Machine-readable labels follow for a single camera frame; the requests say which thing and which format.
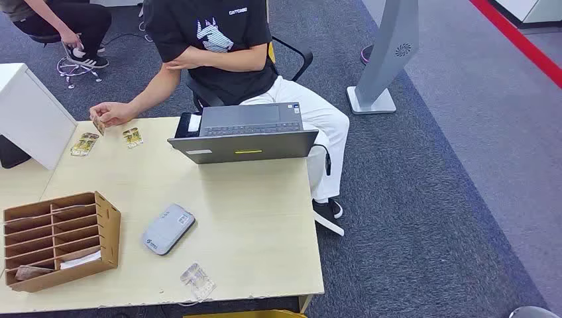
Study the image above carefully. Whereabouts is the black laptop power cable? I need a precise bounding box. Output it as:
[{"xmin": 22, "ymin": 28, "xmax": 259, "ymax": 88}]
[{"xmin": 312, "ymin": 142, "xmax": 332, "ymax": 178}]

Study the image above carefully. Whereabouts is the clear plastic card sleeve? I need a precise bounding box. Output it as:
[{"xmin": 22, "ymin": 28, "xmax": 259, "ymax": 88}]
[{"xmin": 180, "ymin": 262, "xmax": 217, "ymax": 302}]

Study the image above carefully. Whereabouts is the yellow object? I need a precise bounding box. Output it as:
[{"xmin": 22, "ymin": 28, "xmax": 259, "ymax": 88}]
[{"xmin": 183, "ymin": 309, "xmax": 308, "ymax": 318}]

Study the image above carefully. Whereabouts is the grey rounded object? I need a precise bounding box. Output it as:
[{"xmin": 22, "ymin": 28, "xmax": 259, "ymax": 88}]
[{"xmin": 509, "ymin": 305, "xmax": 559, "ymax": 318}]

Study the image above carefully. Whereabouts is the black smartphone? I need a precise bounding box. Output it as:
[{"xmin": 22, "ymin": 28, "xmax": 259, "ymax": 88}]
[{"xmin": 174, "ymin": 112, "xmax": 203, "ymax": 140}]

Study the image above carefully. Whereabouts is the person's right hand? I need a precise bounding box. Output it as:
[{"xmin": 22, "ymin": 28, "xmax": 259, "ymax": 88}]
[{"xmin": 89, "ymin": 101, "xmax": 133, "ymax": 129}]

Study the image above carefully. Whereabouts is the person's left hand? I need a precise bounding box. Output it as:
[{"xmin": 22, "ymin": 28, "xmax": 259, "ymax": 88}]
[{"xmin": 164, "ymin": 52, "xmax": 198, "ymax": 71}]

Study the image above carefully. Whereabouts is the grey laptop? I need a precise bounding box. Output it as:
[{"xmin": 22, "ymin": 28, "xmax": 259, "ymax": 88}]
[{"xmin": 167, "ymin": 102, "xmax": 319, "ymax": 166}]

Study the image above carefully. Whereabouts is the person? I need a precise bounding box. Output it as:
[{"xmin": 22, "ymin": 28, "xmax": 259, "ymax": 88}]
[
  {"xmin": 0, "ymin": 0, "xmax": 113, "ymax": 70},
  {"xmin": 89, "ymin": 0, "xmax": 351, "ymax": 238}
]

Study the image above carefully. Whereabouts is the white card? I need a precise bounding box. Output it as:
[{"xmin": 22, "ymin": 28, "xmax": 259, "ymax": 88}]
[{"xmin": 59, "ymin": 250, "xmax": 103, "ymax": 270}]

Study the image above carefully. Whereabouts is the grey card reader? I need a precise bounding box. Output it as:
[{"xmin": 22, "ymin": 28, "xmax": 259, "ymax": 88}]
[{"xmin": 141, "ymin": 203, "xmax": 197, "ymax": 257}]

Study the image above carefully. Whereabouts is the black object under cabinet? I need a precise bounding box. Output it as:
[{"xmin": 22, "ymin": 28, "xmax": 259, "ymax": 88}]
[{"xmin": 0, "ymin": 134, "xmax": 32, "ymax": 170}]

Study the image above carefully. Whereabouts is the white furniture panel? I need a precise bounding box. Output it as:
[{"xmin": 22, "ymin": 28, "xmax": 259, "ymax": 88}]
[{"xmin": 89, "ymin": 0, "xmax": 144, "ymax": 7}]

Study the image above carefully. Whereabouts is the grey kiosk stand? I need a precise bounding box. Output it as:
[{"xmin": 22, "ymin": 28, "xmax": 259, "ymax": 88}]
[{"xmin": 345, "ymin": 0, "xmax": 420, "ymax": 116}]

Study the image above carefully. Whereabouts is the wooden slotted card organiser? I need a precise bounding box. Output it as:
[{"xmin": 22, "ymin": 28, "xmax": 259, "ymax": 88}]
[{"xmin": 3, "ymin": 191, "xmax": 122, "ymax": 293}]

